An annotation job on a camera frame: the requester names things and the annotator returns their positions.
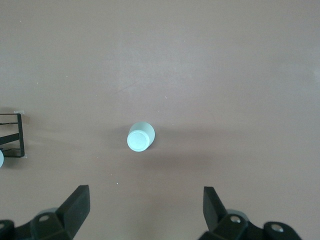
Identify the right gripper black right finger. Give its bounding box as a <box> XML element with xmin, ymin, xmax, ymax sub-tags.
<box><xmin>197</xmin><ymin>186</ymin><xmax>254</xmax><ymax>240</ymax></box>

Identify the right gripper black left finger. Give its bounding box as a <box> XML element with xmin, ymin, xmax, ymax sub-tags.
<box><xmin>27</xmin><ymin>184</ymin><xmax>91</xmax><ymax>240</ymax></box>

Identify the pale green cup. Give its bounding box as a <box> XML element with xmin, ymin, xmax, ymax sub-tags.
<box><xmin>126</xmin><ymin>121</ymin><xmax>156</xmax><ymax>153</ymax></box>

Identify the black wire cup rack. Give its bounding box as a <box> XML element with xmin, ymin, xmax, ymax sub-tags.
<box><xmin>0</xmin><ymin>113</ymin><xmax>27</xmax><ymax>159</ymax></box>

